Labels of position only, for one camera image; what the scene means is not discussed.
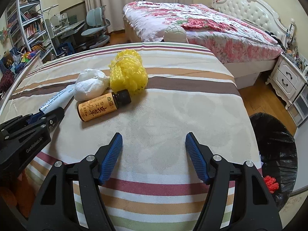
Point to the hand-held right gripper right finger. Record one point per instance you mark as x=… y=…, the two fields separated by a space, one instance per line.
x=197 y=161

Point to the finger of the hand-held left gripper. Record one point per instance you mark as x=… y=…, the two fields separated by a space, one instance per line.
x=36 y=118
x=54 y=116

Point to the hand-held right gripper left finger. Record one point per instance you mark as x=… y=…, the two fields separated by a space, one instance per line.
x=110 y=161

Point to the white squeeze tube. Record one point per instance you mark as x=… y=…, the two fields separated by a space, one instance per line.
x=60 y=98

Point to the black bag lined trash bin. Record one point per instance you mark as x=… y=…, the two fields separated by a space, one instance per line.
x=274 y=144

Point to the orange label bottle black cap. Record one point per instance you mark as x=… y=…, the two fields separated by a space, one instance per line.
x=96 y=107

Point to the white crumpled wad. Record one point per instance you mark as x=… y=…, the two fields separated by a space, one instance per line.
x=89 y=86

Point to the maroon fuzzy cloth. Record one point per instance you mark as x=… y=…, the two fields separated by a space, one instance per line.
x=6 y=80

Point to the blue plastic crate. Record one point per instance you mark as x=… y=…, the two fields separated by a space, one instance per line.
x=66 y=47

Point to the yellow foam mesh net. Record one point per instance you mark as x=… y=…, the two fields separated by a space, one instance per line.
x=127 y=74

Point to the grey study desk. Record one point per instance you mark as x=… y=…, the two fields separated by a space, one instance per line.
x=69 y=27

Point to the white bookshelf with books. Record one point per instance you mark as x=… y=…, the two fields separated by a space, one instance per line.
x=31 y=26

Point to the grey-green desk chair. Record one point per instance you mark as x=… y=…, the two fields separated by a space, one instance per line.
x=96 y=16

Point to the clear plastic drawer unit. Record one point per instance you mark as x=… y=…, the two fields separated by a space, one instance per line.
x=300 y=108

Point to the white two-drawer nightstand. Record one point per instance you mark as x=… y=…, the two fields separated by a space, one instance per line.
x=286 y=74

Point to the floral pink quilt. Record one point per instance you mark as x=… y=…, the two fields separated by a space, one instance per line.
x=204 y=28

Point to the clutter of small bottles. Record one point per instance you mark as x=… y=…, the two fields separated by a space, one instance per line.
x=296 y=55

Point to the white bed with tufted headboard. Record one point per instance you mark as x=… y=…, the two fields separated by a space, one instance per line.
x=255 y=7

